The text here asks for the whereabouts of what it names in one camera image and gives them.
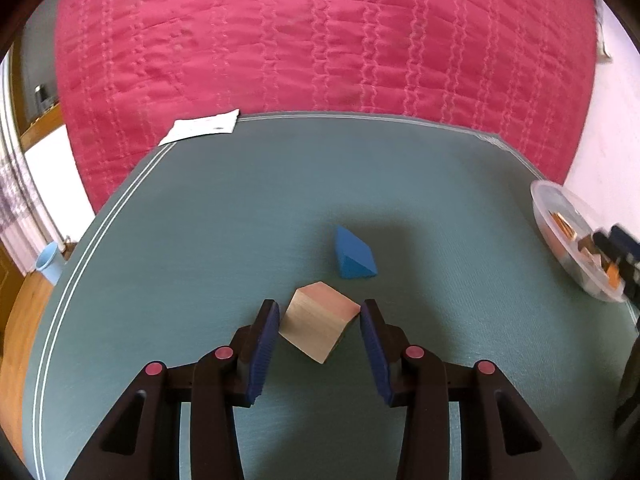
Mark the clear plastic bowl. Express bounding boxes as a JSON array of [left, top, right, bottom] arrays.
[[530, 180, 624, 302]]

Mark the orange wooden block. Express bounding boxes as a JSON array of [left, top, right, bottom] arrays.
[[550, 211, 577, 240]]

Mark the natural wooden cube block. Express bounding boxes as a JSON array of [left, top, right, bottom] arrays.
[[279, 282, 360, 364]]

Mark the blue wooden wedge block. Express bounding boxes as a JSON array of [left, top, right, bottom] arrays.
[[335, 226, 378, 280]]

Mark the light blue cup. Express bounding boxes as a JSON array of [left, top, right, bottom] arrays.
[[35, 242, 66, 285]]

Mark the red quilted blanket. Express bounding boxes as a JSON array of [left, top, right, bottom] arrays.
[[54, 0, 597, 209]]

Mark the white curtain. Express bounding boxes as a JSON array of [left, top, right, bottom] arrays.
[[0, 54, 64, 274]]

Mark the white paper card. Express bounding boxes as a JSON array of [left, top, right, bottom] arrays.
[[158, 108, 240, 146]]

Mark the wooden window frame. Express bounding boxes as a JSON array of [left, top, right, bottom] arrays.
[[8, 0, 66, 152]]

